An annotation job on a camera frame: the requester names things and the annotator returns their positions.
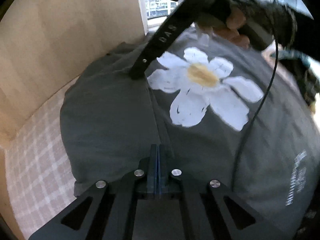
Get grey flower print t-shirt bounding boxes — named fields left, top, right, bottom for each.
left=59, top=25, right=319, bottom=230

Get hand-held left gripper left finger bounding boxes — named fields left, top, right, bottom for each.
left=28, top=144, right=158, bottom=240

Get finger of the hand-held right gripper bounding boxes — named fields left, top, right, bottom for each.
left=129, top=0, right=216, bottom=81

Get black cable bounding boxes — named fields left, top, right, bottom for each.
left=231, top=0, right=280, bottom=190

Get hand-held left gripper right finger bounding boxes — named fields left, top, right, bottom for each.
left=158, top=144, right=295, bottom=240

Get light plywood board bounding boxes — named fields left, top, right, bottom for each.
left=0, top=0, right=148, bottom=145

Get apartment buildings outside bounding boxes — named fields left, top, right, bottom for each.
left=147, top=0, right=179, bottom=18

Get cream window frame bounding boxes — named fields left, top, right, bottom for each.
left=137, top=0, right=150, bottom=37

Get teal cloth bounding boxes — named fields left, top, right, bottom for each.
left=299, top=54, right=312, bottom=68

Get person's right hand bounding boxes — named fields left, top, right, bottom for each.
left=212, top=6, right=250, bottom=48

